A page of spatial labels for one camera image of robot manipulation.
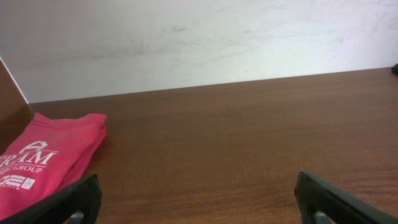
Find black garment pile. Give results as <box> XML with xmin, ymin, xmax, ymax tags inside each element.
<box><xmin>391</xmin><ymin>64</ymin><xmax>398</xmax><ymax>75</ymax></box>

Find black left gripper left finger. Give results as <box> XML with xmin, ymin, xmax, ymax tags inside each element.
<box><xmin>1</xmin><ymin>174</ymin><xmax>102</xmax><ymax>224</ymax></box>

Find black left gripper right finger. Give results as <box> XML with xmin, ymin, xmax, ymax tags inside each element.
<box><xmin>295</xmin><ymin>172</ymin><xmax>397</xmax><ymax>224</ymax></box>

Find folded red printed t-shirt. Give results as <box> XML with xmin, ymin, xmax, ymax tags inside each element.
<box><xmin>1</xmin><ymin>113</ymin><xmax>106</xmax><ymax>220</ymax></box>

